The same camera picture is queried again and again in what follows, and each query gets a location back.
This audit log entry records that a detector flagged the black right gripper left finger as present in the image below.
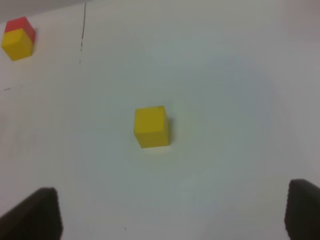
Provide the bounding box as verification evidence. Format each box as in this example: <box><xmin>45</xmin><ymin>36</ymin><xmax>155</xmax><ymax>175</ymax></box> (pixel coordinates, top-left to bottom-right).
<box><xmin>0</xmin><ymin>187</ymin><xmax>63</xmax><ymax>240</ymax></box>

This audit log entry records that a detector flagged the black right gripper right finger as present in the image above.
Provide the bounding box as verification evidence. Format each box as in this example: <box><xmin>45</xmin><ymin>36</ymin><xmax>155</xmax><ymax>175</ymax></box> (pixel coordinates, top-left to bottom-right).
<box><xmin>284</xmin><ymin>179</ymin><xmax>320</xmax><ymax>240</ymax></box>

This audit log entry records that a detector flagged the yellow template block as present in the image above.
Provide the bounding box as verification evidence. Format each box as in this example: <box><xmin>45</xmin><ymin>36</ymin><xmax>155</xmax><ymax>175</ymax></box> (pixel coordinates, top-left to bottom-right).
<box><xmin>1</xmin><ymin>28</ymin><xmax>34</xmax><ymax>61</ymax></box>

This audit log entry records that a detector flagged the red template block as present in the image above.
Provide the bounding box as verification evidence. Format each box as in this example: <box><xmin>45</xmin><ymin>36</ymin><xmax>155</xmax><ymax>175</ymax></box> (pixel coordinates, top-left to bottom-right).
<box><xmin>4</xmin><ymin>16</ymin><xmax>36</xmax><ymax>43</ymax></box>

